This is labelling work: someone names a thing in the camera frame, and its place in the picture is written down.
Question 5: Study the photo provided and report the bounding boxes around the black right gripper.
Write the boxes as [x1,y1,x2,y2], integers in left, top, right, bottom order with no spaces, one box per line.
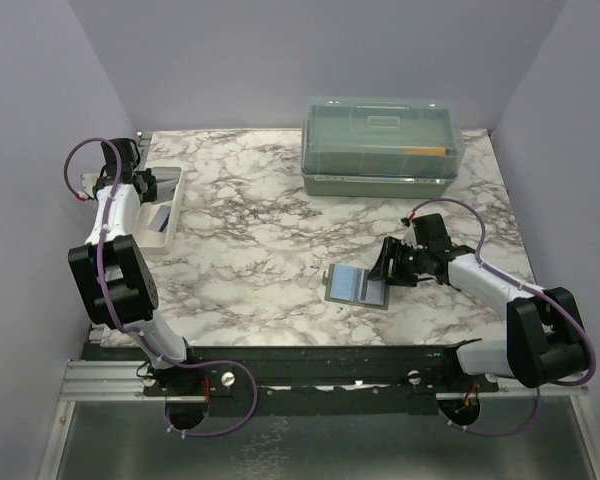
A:
[368,236,430,288]

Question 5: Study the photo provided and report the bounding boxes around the grey credit card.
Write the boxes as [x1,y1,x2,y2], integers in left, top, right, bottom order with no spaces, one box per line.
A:
[147,205,171,232]

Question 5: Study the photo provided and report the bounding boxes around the grey leather card holder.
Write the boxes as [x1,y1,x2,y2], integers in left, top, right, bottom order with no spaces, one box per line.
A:
[322,264,389,310]

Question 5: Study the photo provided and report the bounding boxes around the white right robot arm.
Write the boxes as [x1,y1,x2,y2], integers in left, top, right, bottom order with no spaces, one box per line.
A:
[369,214,596,392]

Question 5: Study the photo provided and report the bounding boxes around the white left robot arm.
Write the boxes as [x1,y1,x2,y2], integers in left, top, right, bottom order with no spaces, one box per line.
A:
[63,137,202,395]

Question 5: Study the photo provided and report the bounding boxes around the white plastic card tray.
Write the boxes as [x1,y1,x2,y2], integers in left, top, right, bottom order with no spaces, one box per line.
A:
[85,167,185,257]

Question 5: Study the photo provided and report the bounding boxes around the clear lidded storage box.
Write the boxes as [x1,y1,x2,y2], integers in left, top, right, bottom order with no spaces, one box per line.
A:
[301,97,465,199]

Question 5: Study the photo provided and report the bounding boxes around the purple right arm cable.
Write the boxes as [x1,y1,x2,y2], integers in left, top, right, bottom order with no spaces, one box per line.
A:
[402,197,596,436]

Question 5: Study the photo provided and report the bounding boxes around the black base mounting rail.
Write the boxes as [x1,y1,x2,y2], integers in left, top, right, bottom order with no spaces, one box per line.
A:
[81,344,498,423]

